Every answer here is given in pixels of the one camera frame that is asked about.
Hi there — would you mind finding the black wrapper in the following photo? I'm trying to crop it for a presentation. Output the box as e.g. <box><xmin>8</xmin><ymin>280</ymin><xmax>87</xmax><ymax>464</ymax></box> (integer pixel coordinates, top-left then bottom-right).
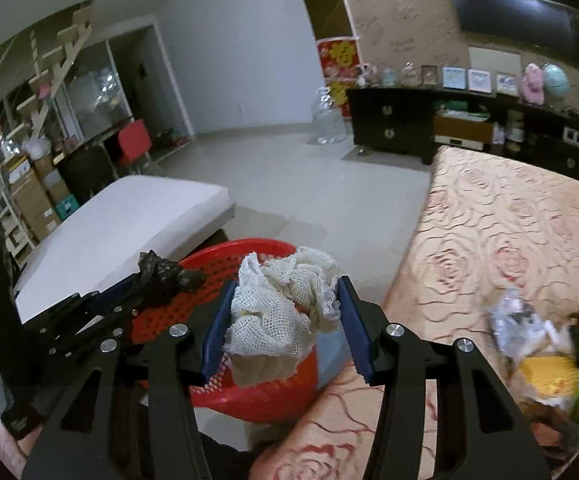
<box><xmin>139</xmin><ymin>250</ymin><xmax>207</xmax><ymax>306</ymax></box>

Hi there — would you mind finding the yellow foam net paper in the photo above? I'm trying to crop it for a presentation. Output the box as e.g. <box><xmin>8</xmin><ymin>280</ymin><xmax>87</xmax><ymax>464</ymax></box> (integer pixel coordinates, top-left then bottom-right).
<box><xmin>517</xmin><ymin>356</ymin><xmax>579</xmax><ymax>411</ymax></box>

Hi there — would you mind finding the printed plastic snack bag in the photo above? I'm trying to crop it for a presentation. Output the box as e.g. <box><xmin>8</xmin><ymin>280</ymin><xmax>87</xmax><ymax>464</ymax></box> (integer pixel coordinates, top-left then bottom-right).
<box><xmin>488</xmin><ymin>288</ymin><xmax>574</xmax><ymax>365</ymax></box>

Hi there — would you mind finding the white mesh cloth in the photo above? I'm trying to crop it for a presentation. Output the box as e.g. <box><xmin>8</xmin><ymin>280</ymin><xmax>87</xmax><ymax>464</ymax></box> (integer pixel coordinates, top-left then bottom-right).
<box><xmin>224</xmin><ymin>246</ymin><xmax>343</xmax><ymax>387</ymax></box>

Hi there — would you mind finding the brown orange snack bag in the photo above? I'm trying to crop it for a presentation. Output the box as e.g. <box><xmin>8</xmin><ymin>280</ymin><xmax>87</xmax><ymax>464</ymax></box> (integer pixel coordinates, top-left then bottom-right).
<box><xmin>519</xmin><ymin>400</ymin><xmax>579</xmax><ymax>456</ymax></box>

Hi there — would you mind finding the red plastic mesh basket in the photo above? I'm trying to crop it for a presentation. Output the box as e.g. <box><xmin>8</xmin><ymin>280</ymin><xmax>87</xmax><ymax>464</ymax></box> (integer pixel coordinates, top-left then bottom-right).
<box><xmin>131</xmin><ymin>238</ymin><xmax>340</xmax><ymax>424</ymax></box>

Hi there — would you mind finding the white cushioned seat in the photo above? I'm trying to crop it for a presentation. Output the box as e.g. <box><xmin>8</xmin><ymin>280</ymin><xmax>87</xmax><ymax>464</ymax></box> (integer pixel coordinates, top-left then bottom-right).
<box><xmin>15</xmin><ymin>176</ymin><xmax>235</xmax><ymax>322</ymax></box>

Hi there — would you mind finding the rose patterned tablecloth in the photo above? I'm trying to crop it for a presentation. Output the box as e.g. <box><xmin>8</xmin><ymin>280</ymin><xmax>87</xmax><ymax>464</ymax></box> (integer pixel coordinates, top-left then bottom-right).
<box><xmin>252</xmin><ymin>148</ymin><xmax>579</xmax><ymax>479</ymax></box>

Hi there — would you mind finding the red chair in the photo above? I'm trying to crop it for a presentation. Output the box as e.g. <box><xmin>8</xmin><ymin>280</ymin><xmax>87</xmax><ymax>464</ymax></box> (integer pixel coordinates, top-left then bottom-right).
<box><xmin>117</xmin><ymin>119</ymin><xmax>152</xmax><ymax>166</ymax></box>

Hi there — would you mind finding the clear water jug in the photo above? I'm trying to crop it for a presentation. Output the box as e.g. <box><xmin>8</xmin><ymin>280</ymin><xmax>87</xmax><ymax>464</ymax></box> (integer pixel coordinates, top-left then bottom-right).
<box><xmin>311</xmin><ymin>87</ymin><xmax>347</xmax><ymax>145</ymax></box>

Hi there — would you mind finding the black tv cabinet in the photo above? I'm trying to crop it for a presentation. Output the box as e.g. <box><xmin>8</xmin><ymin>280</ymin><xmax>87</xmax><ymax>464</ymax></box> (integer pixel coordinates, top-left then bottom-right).
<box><xmin>347</xmin><ymin>87</ymin><xmax>579</xmax><ymax>181</ymax></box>

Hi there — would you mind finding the red festive poster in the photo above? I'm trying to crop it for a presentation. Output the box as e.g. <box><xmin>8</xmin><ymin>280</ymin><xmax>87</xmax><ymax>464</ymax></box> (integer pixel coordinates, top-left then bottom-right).
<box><xmin>317</xmin><ymin>36</ymin><xmax>361</xmax><ymax>119</ymax></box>

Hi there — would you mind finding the pink plush toy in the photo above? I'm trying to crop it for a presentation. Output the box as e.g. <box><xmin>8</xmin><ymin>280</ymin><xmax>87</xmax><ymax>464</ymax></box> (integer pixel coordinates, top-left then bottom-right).
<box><xmin>521</xmin><ymin>63</ymin><xmax>544</xmax><ymax>106</ymax></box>

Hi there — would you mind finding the light blue globe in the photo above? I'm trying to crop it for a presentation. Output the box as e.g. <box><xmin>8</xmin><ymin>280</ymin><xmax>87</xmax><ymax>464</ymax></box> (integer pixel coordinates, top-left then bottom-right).
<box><xmin>542</xmin><ymin>63</ymin><xmax>570</xmax><ymax>101</ymax></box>

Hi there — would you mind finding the wall mounted television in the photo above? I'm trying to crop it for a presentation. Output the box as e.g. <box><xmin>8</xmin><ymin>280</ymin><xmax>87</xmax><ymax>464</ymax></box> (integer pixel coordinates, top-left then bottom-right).
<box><xmin>441</xmin><ymin>0</ymin><xmax>579</xmax><ymax>64</ymax></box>

